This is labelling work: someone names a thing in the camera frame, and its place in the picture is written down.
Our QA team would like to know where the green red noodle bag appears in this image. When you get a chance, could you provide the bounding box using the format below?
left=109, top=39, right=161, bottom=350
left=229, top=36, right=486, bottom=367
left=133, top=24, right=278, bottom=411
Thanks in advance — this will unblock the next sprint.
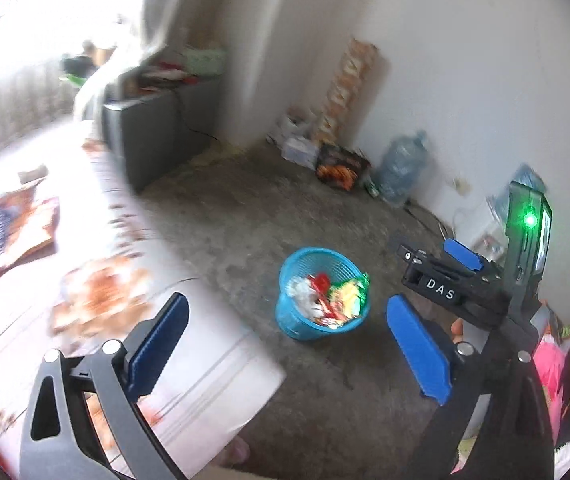
left=327, top=273, right=370, bottom=324

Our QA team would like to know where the person right hand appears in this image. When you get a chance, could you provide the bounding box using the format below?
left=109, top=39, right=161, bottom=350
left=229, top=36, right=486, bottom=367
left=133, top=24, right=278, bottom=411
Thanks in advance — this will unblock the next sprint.
left=450, top=318, right=463, bottom=344

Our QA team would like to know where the large water jug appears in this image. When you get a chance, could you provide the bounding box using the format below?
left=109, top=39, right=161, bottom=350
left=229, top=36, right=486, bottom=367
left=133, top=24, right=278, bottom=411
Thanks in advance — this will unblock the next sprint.
left=374, top=130, right=430, bottom=207

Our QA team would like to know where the black snack box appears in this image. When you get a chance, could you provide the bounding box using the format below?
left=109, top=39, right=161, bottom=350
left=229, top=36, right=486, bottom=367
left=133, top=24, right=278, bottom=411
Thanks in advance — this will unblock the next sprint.
left=314, top=143, right=371, bottom=192

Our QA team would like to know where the red plastic wrapper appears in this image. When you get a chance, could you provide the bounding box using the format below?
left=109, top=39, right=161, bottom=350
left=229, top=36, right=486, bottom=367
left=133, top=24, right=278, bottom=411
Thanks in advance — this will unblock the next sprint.
left=307, top=272, right=332, bottom=296

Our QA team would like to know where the blue plastic basket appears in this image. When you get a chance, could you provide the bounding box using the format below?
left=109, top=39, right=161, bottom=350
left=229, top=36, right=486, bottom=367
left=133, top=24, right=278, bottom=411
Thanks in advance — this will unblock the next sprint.
left=275, top=247, right=371, bottom=341

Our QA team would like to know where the person foot pink slipper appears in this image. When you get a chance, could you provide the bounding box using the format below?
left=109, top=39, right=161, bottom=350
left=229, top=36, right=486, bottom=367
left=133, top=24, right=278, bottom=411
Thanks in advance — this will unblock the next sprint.
left=212, top=436, right=250, bottom=468

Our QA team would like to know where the white crumpled tissue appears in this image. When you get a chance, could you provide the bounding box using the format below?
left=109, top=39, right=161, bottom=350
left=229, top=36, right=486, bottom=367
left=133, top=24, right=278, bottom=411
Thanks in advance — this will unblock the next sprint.
left=285, top=276, right=317, bottom=321

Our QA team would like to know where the clear plastic container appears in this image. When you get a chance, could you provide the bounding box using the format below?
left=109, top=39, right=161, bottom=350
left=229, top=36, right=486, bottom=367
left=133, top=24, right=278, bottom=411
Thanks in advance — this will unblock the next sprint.
left=281, top=136, right=319, bottom=169

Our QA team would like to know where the purple orange snack bag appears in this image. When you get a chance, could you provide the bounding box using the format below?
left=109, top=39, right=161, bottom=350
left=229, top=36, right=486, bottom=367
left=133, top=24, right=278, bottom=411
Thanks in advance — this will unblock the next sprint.
left=0, top=183, right=59, bottom=271

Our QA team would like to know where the dark cabinet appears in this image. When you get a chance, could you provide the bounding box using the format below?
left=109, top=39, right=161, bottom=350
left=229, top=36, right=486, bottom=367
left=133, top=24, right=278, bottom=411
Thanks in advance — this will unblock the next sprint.
left=102, top=78, right=221, bottom=193

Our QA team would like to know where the green perforated basket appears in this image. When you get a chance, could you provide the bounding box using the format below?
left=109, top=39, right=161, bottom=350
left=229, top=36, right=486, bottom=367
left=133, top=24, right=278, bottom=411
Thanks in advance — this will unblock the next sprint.
left=182, top=48, right=227, bottom=77

